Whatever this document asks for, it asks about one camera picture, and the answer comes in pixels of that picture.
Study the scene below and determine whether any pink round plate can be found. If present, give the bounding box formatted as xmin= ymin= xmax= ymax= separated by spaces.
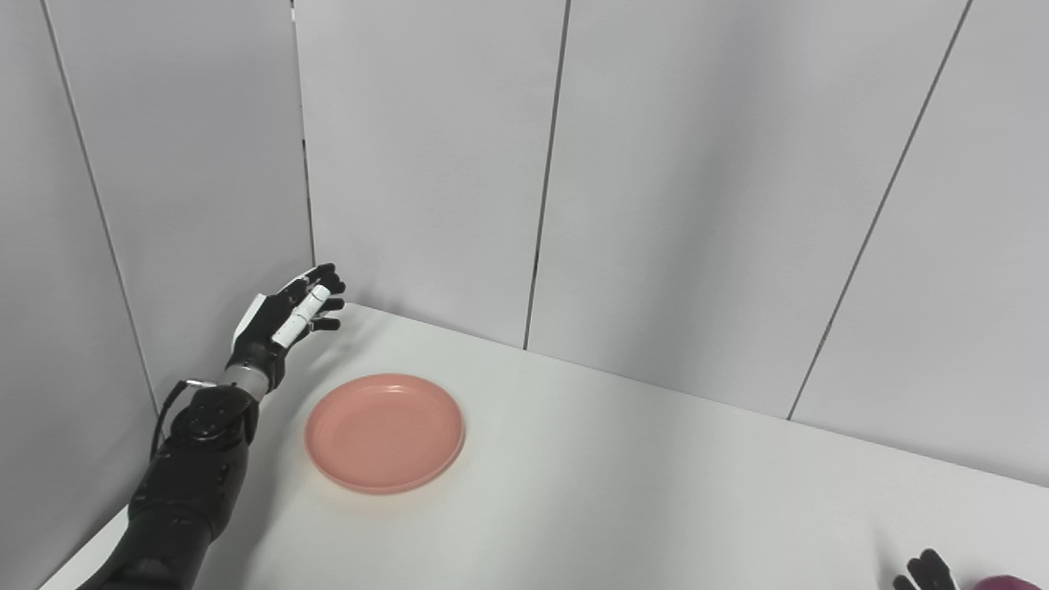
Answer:
xmin=304 ymin=374 xmax=466 ymax=495

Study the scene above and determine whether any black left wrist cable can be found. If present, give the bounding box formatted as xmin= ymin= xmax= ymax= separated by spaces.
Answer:
xmin=149 ymin=378 xmax=217 ymax=461

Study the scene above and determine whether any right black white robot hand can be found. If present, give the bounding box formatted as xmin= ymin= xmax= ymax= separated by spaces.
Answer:
xmin=892 ymin=548 xmax=958 ymax=590

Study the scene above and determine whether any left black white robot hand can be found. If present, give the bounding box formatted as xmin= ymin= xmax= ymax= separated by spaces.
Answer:
xmin=225 ymin=263 xmax=347 ymax=391

